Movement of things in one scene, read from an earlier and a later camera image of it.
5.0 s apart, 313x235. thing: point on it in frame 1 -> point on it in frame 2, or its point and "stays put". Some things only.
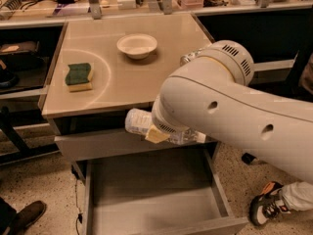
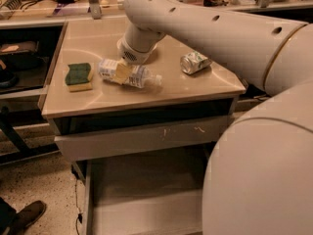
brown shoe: x=26 y=216 stays put
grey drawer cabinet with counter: x=105 y=68 stays put
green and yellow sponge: x=77 y=76 stays put
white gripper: x=163 y=123 -> x=133 y=55
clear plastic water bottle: x=140 y=120 -> x=137 y=74
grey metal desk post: x=95 y=7 stays put
